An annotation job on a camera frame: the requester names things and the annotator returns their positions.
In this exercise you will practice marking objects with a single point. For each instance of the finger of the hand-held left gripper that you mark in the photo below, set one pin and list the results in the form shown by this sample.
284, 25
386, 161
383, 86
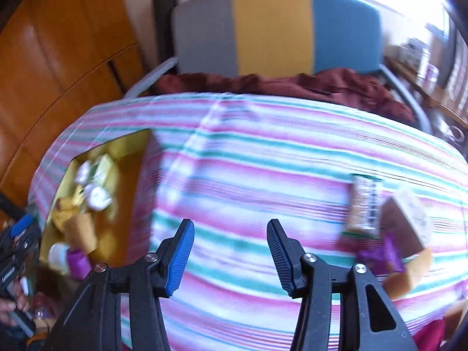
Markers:
21, 225

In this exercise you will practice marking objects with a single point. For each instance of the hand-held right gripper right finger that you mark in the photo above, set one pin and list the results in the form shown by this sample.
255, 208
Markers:
281, 259

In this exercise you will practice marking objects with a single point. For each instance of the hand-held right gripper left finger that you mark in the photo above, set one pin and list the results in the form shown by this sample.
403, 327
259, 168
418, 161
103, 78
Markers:
181, 259

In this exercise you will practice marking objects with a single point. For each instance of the yellow sock bundle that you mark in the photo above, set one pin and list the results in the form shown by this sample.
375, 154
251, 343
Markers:
63, 212

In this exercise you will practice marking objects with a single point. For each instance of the yellow sponge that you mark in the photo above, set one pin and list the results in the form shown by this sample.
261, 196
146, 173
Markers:
81, 232
407, 276

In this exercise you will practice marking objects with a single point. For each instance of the yellow cardboard box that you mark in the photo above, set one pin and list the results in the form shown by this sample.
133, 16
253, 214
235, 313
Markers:
120, 190

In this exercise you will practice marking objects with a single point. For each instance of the person's left hand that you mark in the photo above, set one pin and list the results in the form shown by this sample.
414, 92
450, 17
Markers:
12, 309

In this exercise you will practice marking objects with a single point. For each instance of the white round container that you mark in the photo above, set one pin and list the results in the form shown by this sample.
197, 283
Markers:
59, 257

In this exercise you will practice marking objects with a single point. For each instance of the purple snack packet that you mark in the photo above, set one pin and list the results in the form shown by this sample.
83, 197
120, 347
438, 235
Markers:
380, 254
79, 263

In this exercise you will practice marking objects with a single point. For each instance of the white plastic wrap ball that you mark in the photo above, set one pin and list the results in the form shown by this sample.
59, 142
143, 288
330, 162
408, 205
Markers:
97, 197
82, 172

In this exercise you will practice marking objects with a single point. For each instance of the striped bed sheet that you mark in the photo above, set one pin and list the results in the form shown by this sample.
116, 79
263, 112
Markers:
256, 175

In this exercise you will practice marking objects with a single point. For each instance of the green-edged cracker packet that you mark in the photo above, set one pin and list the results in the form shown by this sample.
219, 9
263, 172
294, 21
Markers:
363, 204

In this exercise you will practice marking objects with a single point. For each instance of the small cream carton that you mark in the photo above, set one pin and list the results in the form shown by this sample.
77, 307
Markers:
104, 170

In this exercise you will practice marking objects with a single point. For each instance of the brown and white carton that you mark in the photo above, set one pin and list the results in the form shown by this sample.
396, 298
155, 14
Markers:
404, 219

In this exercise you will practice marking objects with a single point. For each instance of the wooden wardrobe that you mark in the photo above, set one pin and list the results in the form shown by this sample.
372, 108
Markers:
62, 73

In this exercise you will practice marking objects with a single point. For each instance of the person's red clothing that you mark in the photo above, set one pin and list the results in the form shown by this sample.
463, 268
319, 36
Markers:
431, 336

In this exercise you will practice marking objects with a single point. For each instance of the maroon cloth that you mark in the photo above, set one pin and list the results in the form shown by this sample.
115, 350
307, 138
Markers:
292, 87

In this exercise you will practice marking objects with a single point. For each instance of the wooden side table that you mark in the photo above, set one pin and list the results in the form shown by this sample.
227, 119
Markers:
438, 91

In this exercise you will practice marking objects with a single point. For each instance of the grey yellow blue chair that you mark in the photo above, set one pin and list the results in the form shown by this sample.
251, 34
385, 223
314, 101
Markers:
270, 29

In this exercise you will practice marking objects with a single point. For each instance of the black upright post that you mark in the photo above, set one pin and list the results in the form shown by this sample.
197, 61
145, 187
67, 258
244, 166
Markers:
163, 25

